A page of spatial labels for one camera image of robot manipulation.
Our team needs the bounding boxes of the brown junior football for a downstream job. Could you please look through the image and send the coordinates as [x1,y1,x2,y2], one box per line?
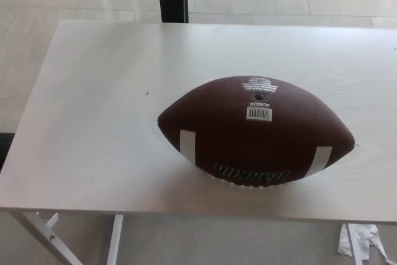
[157,75,356,191]

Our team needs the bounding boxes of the white table leg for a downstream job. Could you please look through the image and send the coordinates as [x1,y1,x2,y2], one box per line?
[345,223,364,265]
[106,214,124,265]

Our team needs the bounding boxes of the white diagonal table brace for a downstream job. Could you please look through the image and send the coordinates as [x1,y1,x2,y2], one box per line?
[9,210,84,265]

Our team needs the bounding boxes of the white crumpled paper scrap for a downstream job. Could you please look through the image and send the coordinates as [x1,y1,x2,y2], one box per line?
[337,223,395,265]

